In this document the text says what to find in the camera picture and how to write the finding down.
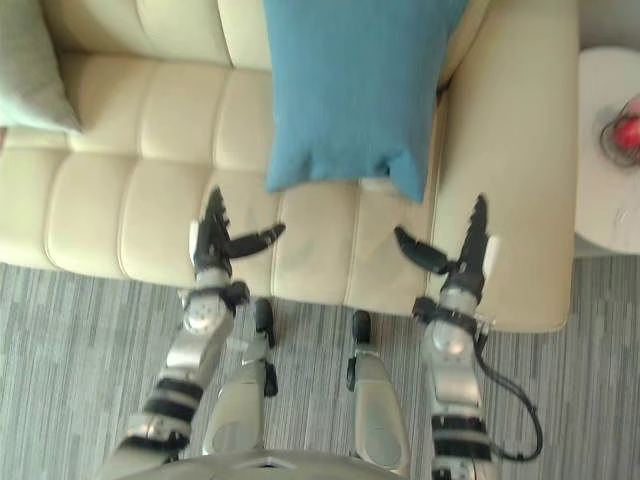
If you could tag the silver robot right leg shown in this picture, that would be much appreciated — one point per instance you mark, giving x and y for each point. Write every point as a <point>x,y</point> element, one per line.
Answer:
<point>380,410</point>

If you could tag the grey fabric cushion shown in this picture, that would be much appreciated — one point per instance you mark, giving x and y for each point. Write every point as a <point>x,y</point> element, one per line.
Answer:
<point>35,65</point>

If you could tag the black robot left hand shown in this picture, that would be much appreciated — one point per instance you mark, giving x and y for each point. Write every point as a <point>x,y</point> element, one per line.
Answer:
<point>215,245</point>

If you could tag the white round side table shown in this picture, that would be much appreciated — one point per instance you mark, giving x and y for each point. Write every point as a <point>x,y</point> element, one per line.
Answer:
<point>600,210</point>

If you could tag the silver robot left leg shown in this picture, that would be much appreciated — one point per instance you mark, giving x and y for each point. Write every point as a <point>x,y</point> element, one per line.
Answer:
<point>240,400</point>

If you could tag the blue fabric cushion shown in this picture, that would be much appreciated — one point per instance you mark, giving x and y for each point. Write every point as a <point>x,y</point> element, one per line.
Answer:
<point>350,100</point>

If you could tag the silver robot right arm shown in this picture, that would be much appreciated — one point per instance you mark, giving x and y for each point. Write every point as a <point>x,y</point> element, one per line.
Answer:
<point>450,345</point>

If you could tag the dark robot foot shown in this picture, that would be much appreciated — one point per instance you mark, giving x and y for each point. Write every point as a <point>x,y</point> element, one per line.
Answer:
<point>264,320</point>
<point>362,327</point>

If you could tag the dark robot left foot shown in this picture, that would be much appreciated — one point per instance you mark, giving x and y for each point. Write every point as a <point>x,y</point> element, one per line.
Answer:
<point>264,320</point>

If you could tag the dark robot right foot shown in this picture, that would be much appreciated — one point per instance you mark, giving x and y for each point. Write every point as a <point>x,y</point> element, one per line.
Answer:
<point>362,327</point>

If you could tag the beige leather sofa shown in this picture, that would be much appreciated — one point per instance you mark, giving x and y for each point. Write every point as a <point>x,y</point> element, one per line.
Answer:
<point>150,200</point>

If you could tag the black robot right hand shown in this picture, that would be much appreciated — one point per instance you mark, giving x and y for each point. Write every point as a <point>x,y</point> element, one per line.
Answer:
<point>472,255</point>

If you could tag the red apple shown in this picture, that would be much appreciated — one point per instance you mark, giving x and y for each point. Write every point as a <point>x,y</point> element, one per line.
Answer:
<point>629,135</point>

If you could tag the silver robot leg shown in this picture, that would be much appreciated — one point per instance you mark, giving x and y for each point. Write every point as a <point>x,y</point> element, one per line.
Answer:
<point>380,410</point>
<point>240,400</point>

